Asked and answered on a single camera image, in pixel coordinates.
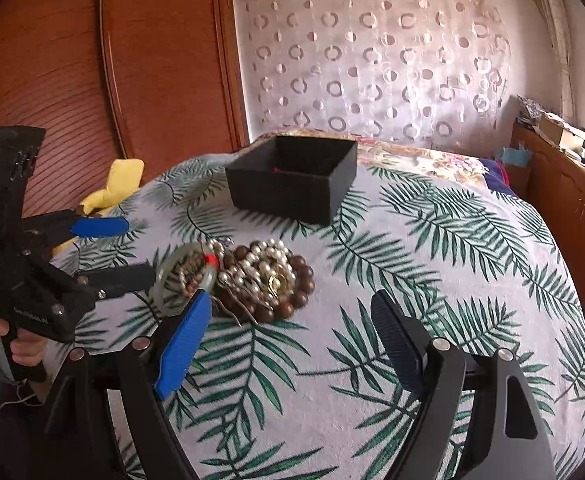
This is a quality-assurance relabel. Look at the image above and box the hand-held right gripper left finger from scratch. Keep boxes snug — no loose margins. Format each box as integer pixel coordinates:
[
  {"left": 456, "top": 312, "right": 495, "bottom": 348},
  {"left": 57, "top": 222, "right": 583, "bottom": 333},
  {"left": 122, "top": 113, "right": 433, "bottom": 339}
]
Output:
[{"left": 45, "top": 290, "right": 214, "bottom": 480}]

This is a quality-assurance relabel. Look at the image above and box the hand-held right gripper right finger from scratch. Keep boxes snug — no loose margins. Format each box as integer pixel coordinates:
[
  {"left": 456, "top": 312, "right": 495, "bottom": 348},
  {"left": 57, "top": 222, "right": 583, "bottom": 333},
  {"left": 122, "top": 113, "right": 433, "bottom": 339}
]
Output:
[{"left": 371, "top": 290, "right": 558, "bottom": 480}]

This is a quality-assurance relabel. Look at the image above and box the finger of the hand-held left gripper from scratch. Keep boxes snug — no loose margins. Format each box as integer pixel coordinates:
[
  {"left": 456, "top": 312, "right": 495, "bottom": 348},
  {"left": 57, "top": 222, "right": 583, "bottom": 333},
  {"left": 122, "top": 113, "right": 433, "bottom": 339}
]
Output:
[
  {"left": 47, "top": 262, "right": 157, "bottom": 307},
  {"left": 22, "top": 209, "right": 129, "bottom": 257}
]

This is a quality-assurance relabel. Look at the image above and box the dark bangle with jewelled brooch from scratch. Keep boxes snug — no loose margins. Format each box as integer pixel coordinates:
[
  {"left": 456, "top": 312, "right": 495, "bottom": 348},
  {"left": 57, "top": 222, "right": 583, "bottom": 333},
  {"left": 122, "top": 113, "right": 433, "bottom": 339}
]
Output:
[{"left": 155, "top": 242, "right": 220, "bottom": 317}]

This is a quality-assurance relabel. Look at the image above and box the silver rhinestone hairpin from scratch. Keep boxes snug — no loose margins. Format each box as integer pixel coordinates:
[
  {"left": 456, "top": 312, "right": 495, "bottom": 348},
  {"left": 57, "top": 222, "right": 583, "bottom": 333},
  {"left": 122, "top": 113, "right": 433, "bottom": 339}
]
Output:
[{"left": 207, "top": 280, "right": 273, "bottom": 328}]

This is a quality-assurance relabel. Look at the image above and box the small bead bracelet red knot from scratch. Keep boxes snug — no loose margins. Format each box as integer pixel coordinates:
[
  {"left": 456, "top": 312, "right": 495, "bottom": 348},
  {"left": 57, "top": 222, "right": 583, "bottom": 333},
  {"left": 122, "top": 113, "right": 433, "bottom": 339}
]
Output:
[{"left": 175, "top": 252, "right": 219, "bottom": 293}]

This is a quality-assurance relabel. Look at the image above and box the brown wooden bead bracelet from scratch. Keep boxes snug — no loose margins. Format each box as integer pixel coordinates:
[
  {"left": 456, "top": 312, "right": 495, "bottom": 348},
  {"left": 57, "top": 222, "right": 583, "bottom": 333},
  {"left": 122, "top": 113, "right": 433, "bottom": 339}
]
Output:
[{"left": 217, "top": 242, "right": 316, "bottom": 323}]

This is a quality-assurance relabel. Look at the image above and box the white pearl necklace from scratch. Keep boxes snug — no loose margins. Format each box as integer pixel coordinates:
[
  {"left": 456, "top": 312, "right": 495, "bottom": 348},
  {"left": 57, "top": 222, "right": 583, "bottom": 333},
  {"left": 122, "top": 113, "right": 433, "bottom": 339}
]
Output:
[{"left": 207, "top": 239, "right": 298, "bottom": 311}]

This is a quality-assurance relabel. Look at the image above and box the black jewelry box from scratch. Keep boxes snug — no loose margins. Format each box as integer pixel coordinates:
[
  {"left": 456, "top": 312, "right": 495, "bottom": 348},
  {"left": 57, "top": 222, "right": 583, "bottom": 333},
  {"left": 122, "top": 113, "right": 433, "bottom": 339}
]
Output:
[{"left": 225, "top": 135, "right": 358, "bottom": 226}]

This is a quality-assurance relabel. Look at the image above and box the yellow plush toy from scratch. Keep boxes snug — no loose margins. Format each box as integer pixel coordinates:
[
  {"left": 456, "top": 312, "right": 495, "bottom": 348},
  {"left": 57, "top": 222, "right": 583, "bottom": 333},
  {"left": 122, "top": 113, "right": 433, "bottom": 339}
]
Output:
[{"left": 75, "top": 159, "right": 146, "bottom": 218}]

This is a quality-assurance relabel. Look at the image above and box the leaf print blanket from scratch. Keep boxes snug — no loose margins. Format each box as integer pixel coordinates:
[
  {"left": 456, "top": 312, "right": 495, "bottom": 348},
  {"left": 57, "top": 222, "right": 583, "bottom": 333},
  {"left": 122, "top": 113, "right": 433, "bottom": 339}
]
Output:
[{"left": 47, "top": 152, "right": 585, "bottom": 480}]

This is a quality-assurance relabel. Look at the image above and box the wooden headboard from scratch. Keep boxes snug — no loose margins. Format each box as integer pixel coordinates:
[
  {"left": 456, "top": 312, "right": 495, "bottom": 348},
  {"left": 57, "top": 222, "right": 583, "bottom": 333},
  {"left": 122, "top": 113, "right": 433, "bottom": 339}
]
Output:
[{"left": 0, "top": 0, "right": 250, "bottom": 221}]

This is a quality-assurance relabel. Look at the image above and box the floral quilt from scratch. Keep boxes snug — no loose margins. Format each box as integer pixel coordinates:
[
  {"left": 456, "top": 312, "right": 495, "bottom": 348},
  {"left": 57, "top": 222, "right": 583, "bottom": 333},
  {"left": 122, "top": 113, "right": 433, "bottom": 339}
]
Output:
[{"left": 252, "top": 130, "right": 488, "bottom": 191}]

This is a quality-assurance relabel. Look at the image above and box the dark blue blanket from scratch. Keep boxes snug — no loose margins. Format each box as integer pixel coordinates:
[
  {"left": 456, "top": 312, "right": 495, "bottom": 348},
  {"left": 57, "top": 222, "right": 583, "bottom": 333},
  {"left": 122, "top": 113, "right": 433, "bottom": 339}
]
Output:
[{"left": 480, "top": 157, "right": 511, "bottom": 193}]

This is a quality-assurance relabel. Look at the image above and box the teal paper bag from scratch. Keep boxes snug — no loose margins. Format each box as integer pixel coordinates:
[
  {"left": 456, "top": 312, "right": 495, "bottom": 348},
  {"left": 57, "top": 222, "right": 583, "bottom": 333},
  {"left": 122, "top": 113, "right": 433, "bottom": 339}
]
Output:
[{"left": 501, "top": 146, "right": 532, "bottom": 167}]

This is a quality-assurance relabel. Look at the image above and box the wooden cabinet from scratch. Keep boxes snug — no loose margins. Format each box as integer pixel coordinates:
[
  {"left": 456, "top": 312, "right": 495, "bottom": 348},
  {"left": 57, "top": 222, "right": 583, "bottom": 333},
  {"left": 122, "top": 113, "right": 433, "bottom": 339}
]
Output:
[{"left": 510, "top": 122, "right": 585, "bottom": 311}]

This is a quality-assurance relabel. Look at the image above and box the cardboard box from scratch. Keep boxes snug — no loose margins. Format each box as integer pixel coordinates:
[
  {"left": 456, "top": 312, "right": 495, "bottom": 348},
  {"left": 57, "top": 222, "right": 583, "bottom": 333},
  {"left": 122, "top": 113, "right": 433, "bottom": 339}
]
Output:
[{"left": 537, "top": 112, "right": 584, "bottom": 149}]

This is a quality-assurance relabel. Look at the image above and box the pile of small packets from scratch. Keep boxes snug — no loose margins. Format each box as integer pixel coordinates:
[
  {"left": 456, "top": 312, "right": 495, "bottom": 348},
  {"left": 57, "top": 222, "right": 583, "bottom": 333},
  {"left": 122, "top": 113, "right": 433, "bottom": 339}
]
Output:
[{"left": 517, "top": 94, "right": 548, "bottom": 127}]

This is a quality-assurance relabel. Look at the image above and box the circle pattern lace curtain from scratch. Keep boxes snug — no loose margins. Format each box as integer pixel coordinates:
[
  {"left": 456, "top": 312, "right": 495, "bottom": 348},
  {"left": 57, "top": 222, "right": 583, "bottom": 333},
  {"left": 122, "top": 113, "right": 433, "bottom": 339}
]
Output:
[{"left": 232, "top": 0, "right": 513, "bottom": 148}]

